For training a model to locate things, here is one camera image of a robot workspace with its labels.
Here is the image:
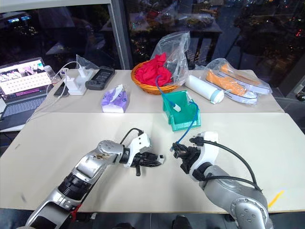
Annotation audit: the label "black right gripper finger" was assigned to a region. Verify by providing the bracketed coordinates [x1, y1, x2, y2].
[176, 154, 192, 172]
[172, 141, 191, 157]

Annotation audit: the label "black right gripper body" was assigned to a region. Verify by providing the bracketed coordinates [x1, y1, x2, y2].
[187, 135, 205, 177]

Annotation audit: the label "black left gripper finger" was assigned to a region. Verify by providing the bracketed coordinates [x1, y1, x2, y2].
[142, 160, 163, 168]
[145, 152, 165, 161]

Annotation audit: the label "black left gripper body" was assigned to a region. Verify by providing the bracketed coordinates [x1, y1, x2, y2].
[132, 151, 155, 177]

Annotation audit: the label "blue network cable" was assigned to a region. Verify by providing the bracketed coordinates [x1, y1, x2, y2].
[155, 74, 200, 153]

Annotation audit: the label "green plastic bin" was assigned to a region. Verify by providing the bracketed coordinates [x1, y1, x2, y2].
[162, 90, 202, 133]

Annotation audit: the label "white plug charger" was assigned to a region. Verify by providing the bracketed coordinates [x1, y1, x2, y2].
[77, 66, 89, 80]

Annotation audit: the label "dark rounded shape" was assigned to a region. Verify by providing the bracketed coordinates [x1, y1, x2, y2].
[172, 214, 193, 229]

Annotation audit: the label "purple tissue pack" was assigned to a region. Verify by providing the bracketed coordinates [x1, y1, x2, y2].
[101, 83, 131, 114]

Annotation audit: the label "white water bottle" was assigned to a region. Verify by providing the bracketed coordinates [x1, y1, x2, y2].
[185, 74, 225, 105]

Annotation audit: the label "orange wicker basket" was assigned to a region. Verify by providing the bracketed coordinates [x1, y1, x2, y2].
[130, 62, 182, 96]

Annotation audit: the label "orange canvas sneaker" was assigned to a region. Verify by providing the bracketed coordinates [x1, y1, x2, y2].
[205, 69, 259, 104]
[220, 63, 271, 95]

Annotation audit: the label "red cloth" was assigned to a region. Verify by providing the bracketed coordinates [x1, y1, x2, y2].
[135, 53, 173, 87]

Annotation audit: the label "orange sneakers in bag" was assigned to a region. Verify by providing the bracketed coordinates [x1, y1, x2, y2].
[193, 57, 272, 104]

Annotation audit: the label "black handheld device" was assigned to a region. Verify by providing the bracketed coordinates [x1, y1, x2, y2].
[85, 66, 116, 91]

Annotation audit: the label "large clear plastic bag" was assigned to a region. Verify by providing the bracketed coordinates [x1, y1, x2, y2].
[150, 31, 192, 87]

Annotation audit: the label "black smartphone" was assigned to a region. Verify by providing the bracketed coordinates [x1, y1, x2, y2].
[53, 81, 70, 98]

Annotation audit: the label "small clear plastic bag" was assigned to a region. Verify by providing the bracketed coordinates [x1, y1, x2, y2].
[75, 54, 101, 79]

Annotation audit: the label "clear plastic bottle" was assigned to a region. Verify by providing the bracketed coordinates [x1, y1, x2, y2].
[43, 64, 56, 82]

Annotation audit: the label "open grey laptop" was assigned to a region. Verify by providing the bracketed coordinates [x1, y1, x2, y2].
[0, 57, 54, 132]

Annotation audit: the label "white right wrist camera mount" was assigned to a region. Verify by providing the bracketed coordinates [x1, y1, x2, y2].
[190, 131, 220, 177]

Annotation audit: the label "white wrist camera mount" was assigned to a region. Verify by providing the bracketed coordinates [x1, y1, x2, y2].
[123, 132, 153, 169]
[190, 131, 220, 177]

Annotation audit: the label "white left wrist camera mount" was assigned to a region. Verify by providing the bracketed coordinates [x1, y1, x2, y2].
[123, 132, 153, 169]

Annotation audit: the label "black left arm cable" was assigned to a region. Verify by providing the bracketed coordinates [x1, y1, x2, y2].
[119, 127, 145, 145]

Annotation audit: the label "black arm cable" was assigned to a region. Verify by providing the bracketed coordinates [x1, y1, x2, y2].
[201, 139, 264, 192]
[119, 127, 145, 145]

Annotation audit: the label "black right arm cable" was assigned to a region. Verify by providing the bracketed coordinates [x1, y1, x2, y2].
[201, 139, 264, 192]

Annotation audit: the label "thin white charging cable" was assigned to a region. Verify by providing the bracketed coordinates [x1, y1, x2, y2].
[25, 61, 81, 125]

